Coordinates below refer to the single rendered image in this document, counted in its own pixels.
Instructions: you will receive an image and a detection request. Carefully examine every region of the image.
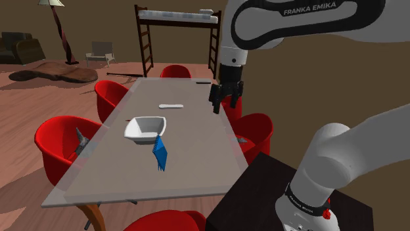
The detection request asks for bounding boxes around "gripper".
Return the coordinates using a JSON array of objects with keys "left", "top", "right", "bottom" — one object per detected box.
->
[{"left": 208, "top": 63, "right": 244, "bottom": 115}]

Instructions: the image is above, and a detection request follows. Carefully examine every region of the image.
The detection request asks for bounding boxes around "red shell chair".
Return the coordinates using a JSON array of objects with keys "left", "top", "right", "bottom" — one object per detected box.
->
[
  {"left": 123, "top": 209, "right": 208, "bottom": 231},
  {"left": 94, "top": 79, "right": 130, "bottom": 124},
  {"left": 229, "top": 112, "right": 275, "bottom": 166},
  {"left": 221, "top": 96, "right": 243, "bottom": 123},
  {"left": 34, "top": 115, "right": 104, "bottom": 187},
  {"left": 160, "top": 64, "right": 192, "bottom": 79}
]

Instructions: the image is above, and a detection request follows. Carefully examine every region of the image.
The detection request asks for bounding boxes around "grey table with wooden legs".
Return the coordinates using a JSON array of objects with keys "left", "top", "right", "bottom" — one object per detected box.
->
[{"left": 41, "top": 77, "right": 249, "bottom": 231}]

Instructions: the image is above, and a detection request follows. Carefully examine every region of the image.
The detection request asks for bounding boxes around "white square bowl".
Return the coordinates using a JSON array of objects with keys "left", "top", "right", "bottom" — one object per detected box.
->
[{"left": 124, "top": 116, "right": 168, "bottom": 146}]

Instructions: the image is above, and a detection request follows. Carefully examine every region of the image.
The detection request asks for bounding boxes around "dark wooden loft bed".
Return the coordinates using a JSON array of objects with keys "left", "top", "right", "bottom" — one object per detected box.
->
[{"left": 134, "top": 4, "right": 223, "bottom": 79}]

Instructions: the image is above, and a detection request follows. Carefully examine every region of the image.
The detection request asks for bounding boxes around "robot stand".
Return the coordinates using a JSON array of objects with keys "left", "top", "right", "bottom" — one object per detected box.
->
[{"left": 204, "top": 152, "right": 375, "bottom": 231}]

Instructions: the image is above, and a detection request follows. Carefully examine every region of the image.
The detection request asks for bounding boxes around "black baseball bat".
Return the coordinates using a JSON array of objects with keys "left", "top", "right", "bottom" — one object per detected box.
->
[{"left": 106, "top": 72, "right": 145, "bottom": 78}]

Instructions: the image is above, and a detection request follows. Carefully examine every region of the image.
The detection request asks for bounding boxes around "beige lounge chair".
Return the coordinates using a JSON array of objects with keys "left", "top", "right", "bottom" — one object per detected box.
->
[{"left": 85, "top": 41, "right": 116, "bottom": 68}]

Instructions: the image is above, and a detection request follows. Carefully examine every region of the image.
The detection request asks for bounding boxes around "dark grey pointed object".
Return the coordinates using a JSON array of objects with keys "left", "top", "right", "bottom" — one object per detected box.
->
[{"left": 73, "top": 127, "right": 91, "bottom": 158}]

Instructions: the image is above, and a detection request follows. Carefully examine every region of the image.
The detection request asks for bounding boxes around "brown wooden slab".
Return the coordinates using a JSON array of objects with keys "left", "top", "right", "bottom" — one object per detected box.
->
[{"left": 8, "top": 61, "right": 99, "bottom": 84}]

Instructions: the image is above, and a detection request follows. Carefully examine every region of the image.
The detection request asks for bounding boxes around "floor lamp with twisted pole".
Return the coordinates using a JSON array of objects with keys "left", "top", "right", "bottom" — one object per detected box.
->
[{"left": 37, "top": 0, "right": 80, "bottom": 66}]

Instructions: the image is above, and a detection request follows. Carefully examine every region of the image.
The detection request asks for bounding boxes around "dark armchair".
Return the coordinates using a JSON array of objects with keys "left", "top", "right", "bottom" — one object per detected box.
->
[{"left": 0, "top": 31, "right": 46, "bottom": 66}]

